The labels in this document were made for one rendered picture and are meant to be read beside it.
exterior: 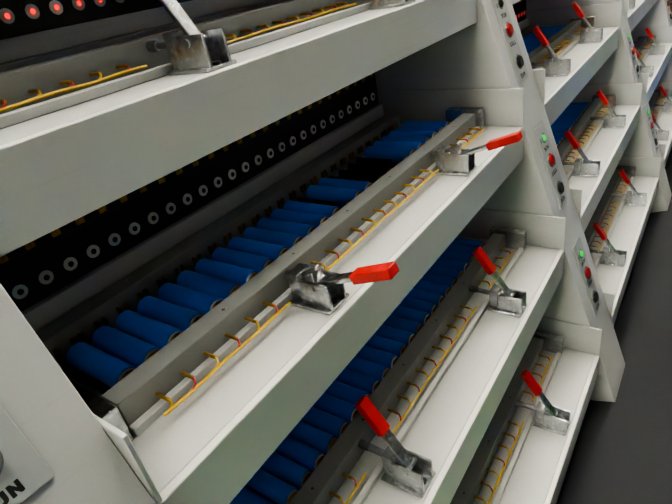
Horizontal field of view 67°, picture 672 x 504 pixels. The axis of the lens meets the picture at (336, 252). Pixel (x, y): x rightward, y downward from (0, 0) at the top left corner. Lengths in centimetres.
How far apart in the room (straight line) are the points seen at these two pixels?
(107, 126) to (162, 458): 18
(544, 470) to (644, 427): 22
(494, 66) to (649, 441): 56
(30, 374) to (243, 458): 14
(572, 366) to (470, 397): 33
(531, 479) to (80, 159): 61
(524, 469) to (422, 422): 22
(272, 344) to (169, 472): 11
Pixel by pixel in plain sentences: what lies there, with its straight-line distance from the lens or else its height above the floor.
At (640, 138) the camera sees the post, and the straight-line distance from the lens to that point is 145.
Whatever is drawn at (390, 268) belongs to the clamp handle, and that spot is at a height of 50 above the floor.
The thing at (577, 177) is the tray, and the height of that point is 29.
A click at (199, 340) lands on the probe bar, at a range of 36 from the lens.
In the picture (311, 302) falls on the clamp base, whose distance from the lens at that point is 39.
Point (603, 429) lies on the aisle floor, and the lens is 90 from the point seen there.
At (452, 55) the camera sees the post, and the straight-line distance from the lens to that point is 74.
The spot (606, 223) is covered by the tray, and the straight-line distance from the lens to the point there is 122.
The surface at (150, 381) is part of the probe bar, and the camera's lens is 34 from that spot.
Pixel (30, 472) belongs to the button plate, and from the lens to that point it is 27.
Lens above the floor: 61
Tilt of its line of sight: 16 degrees down
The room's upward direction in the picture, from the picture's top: 26 degrees counter-clockwise
